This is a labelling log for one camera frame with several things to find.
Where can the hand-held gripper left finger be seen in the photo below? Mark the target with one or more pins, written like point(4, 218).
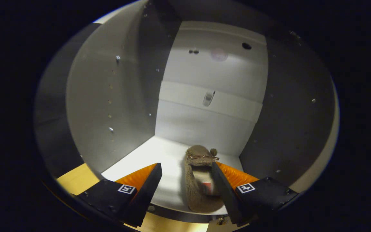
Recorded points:
point(147, 195)

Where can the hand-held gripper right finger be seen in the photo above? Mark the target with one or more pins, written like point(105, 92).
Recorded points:
point(225, 196)

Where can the brown fluffy shoe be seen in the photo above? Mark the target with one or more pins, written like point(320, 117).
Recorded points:
point(193, 190)

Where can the grey shoe cabinet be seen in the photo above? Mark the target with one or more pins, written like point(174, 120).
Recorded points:
point(204, 74)

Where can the black backdrop cloth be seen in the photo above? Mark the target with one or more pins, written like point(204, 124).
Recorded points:
point(50, 112)

